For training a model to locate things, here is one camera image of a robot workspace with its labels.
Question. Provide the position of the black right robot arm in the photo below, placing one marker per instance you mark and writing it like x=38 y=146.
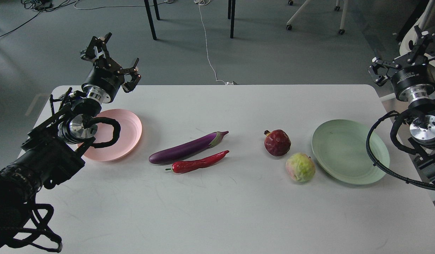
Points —
x=413 y=130

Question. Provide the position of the red chili pepper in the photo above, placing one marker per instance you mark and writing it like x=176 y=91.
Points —
x=182 y=167

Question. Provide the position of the red pomegranate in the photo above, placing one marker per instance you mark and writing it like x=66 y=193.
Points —
x=277 y=143

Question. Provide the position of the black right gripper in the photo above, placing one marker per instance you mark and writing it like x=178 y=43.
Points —
x=410 y=83

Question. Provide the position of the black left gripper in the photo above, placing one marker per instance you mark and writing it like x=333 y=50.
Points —
x=107 y=75

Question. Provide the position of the black table legs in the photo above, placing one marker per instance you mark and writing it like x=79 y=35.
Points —
x=191 y=21

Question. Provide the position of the white office chair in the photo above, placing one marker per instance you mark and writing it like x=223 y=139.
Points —
x=426 y=22

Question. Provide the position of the purple eggplant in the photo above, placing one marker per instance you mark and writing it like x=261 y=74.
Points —
x=187 y=150

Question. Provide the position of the white chair base with casters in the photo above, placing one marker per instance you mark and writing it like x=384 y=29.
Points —
x=303 y=18

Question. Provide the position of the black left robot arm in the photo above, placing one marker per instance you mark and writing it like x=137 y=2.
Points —
x=54 y=149

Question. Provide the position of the green plate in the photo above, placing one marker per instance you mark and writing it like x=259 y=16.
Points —
x=339 y=147

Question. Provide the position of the green yellow guava fruit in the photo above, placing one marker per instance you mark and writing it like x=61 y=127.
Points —
x=300 y=167

